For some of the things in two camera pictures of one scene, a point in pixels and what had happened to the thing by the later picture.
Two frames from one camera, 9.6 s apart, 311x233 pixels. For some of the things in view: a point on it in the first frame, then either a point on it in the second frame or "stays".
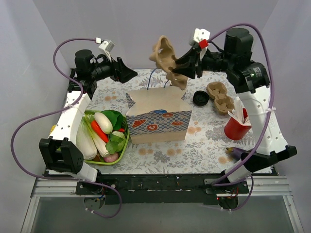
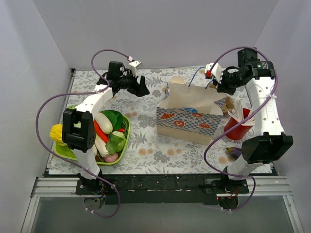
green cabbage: [117, 141] stays
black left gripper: [116, 69] to [136, 85]
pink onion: [111, 158] stays
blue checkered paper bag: [159, 114] to [190, 113]
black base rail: [177, 189] stays
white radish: [104, 123] stays
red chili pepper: [103, 135] stays
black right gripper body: [197, 63] to [223, 84]
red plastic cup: [234, 130] stays
